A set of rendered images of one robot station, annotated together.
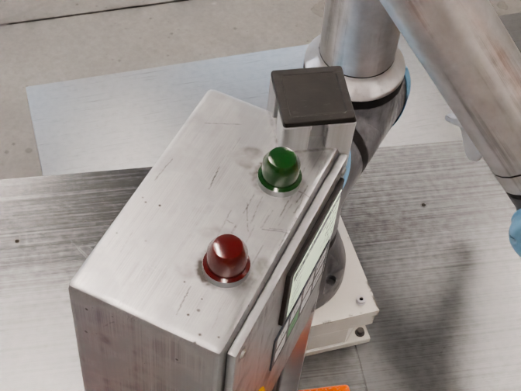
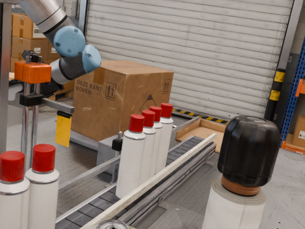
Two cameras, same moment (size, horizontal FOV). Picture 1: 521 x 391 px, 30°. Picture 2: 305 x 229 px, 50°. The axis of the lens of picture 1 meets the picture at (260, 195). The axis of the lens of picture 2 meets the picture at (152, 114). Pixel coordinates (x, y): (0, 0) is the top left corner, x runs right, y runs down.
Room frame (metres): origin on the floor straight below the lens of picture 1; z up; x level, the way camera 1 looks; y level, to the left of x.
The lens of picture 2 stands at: (-0.16, 0.21, 1.29)
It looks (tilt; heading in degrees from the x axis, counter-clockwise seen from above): 15 degrees down; 310
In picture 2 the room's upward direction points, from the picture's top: 9 degrees clockwise
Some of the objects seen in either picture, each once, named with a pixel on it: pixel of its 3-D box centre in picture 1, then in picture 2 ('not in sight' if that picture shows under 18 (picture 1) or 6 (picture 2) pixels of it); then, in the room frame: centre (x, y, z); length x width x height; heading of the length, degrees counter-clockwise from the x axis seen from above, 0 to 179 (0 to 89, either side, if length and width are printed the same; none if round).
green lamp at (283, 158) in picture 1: (281, 167); not in sight; (0.36, -0.01, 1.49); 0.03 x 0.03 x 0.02
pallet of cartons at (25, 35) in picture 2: not in sight; (30, 58); (4.18, -2.12, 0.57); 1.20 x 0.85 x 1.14; 114
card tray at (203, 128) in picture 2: not in sight; (215, 136); (0.54, -1.07, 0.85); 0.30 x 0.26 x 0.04; 105
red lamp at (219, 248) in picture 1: (227, 256); not in sight; (0.30, 0.01, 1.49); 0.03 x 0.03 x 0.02
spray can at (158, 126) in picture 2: not in sight; (149, 144); (0.37, -0.42, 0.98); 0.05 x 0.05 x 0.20
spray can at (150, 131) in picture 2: not in sight; (142, 151); (0.35, -0.37, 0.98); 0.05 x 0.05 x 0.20
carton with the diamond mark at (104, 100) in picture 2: not in sight; (123, 100); (0.75, -0.68, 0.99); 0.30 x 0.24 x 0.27; 97
